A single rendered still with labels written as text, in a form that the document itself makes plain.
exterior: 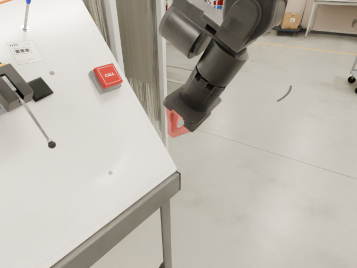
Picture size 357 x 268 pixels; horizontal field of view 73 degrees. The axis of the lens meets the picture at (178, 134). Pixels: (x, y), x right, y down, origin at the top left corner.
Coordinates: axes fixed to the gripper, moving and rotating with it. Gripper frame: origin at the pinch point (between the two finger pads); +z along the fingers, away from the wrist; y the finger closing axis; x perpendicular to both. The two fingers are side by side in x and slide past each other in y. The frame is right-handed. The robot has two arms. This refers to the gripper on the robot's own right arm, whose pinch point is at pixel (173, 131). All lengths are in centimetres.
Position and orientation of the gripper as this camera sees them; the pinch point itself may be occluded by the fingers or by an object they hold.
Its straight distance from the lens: 46.1
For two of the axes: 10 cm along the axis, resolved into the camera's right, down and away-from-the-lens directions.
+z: -4.2, 5.9, 7.0
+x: 7.5, 6.6, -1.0
